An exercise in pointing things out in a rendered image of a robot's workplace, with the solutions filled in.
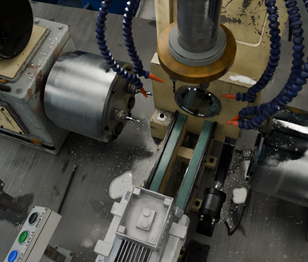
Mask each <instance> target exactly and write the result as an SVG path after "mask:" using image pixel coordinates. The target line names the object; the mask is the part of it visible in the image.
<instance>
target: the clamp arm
mask: <svg viewBox="0 0 308 262"><path fill-rule="evenodd" d="M237 142H238V139H235V138H232V137H228V136H225V137H224V140H223V144H222V148H221V153H220V157H219V161H218V164H217V169H216V173H215V177H214V182H213V184H214V185H215V183H216V182H217V183H216V185H219V183H220V186H221V187H224V184H225V180H226V177H227V174H228V171H229V167H230V164H231V162H232V158H233V155H234V152H235V149H236V145H237Z"/></svg>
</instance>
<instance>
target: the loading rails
mask: <svg viewBox="0 0 308 262"><path fill-rule="evenodd" d="M187 116H188V115H185V114H182V113H178V111H177V110H176V111H175V113H174V116H173V118H172V120H171V123H170V124H169V128H168V131H167V133H166V135H165V138H164V140H161V141H160V142H159V145H158V147H157V151H158V152H159V153H158V155H157V157H156V160H155V162H154V165H153V167H152V169H151V171H150V174H149V177H148V179H147V181H145V180H144V181H143V184H142V186H141V188H144V189H147V190H150V191H153V192H156V193H159V194H163V193H164V190H165V188H166V185H167V183H168V180H169V177H170V174H171V172H172V169H173V167H174V164H175V161H176V160H177V161H180V162H183V163H186V164H189V166H188V169H187V172H186V174H185V177H184V180H183V183H182V185H181V188H180V191H179V193H178V196H177V199H176V202H175V204H174V207H179V208H180V209H182V210H183V211H184V213H183V214H184V215H187V216H188V215H189V212H190V210H192V211H195V212H198V209H199V208H200V207H201V203H202V199H199V198H195V195H196V192H197V189H198V186H199V183H200V180H201V177H202V174H203V171H204V168H205V167H208V168H211V169H215V166H216V163H217V160H218V158H217V157H214V156H211V155H209V154H210V151H211V148H212V145H213V142H214V137H215V132H216V126H217V122H216V121H214V123H213V122H209V121H206V120H205V122H204V124H203V127H202V130H201V133H200V135H199V138H198V141H197V144H196V147H195V149H194V150H193V149H190V148H186V147H183V146H182V143H183V141H184V138H185V135H186V133H187ZM187 251H188V248H187V247H184V248H182V249H181V251H180V253H179V257H178V260H181V261H184V260H185V257H186V254H187Z"/></svg>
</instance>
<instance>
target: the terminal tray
mask: <svg viewBox="0 0 308 262"><path fill-rule="evenodd" d="M136 189H137V190H139V192H138V193H136V192H135V190H136ZM166 200H169V203H166V202H165V201H166ZM173 204H174V199H173V198H171V197H169V196H166V195H162V194H159V193H156V192H153V191H150V190H147V189H144V188H141V187H138V186H135V185H134V187H133V189H132V192H131V194H130V197H129V199H128V201H127V204H126V206H125V209H124V211H123V213H122V216H121V218H120V221H119V223H118V226H117V228H116V230H115V234H116V236H117V237H118V238H119V240H122V239H123V240H124V241H125V240H127V241H128V242H129V241H130V242H131V243H134V244H137V245H141V246H142V247H143V246H144V247H145V248H148V249H149V250H152V251H153V252H155V253H158V252H159V251H160V246H162V241H164V237H163V236H165V232H166V231H167V227H168V226H169V222H170V221H171V217H172V212H173V211H174V205H173ZM120 228H123V231H120ZM151 239H154V240H155V242H154V243H152V242H151Z"/></svg>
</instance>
